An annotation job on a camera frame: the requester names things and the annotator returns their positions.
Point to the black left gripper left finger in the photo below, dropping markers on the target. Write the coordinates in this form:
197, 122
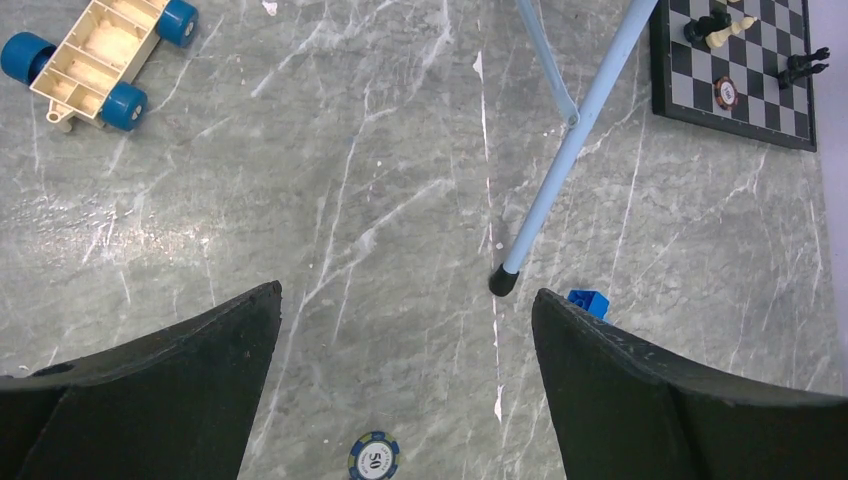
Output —
178, 403

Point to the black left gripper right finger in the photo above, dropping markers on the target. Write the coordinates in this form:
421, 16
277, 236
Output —
625, 408

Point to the blue white toy brick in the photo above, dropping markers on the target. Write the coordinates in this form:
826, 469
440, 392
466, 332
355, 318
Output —
594, 302

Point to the blue white poker chip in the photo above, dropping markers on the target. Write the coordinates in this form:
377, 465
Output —
374, 456

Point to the light blue music stand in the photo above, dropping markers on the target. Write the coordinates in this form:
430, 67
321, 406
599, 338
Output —
579, 118

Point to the orange poker chip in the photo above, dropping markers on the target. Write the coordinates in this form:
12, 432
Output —
725, 93

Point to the beige toy cart blue wheels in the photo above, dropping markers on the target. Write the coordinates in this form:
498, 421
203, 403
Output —
88, 76

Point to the black white chessboard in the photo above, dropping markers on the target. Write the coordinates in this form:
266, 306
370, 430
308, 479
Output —
683, 73

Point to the black chess pieces pair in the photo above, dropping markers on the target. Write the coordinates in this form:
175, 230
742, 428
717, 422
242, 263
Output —
803, 66

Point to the black chess piece lying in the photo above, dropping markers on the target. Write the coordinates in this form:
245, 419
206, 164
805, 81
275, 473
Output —
697, 30

